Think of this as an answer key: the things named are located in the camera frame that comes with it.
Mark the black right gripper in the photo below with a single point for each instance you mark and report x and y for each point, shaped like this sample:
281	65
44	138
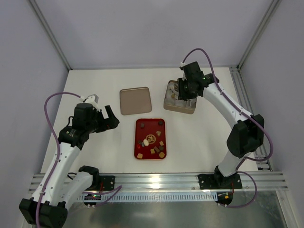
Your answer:
184	92

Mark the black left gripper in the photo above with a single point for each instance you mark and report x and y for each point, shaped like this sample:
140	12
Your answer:
102	120

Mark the metal serving tongs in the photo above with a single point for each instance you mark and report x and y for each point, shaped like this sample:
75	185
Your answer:
173	89

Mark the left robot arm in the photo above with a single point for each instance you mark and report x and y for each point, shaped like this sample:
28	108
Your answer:
49	205

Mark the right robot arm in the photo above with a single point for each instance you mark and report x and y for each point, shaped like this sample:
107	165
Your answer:
246	129

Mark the white round chocolate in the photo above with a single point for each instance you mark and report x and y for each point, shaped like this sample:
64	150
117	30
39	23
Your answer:
145	142

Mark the golden round chocolate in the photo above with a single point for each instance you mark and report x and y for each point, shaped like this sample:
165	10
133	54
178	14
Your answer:
161	154

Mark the beige tin box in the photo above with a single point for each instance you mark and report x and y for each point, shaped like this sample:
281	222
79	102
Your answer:
169	107

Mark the beige tin lid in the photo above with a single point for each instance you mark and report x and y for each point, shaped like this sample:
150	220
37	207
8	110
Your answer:
135	101

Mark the red rectangular tray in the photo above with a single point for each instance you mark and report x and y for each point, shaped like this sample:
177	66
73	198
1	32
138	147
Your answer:
149	133

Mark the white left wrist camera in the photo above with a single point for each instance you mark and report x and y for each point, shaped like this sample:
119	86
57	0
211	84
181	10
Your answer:
91	99

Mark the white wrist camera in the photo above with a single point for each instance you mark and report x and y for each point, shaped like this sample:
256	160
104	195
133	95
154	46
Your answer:
91	99
182	65

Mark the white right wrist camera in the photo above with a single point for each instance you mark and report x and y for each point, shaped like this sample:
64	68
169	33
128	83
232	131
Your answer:
182	65

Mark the aluminium frame rail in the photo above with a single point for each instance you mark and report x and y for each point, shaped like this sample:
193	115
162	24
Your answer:
189	182

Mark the white slotted cable duct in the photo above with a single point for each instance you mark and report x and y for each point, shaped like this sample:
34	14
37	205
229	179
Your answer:
123	197

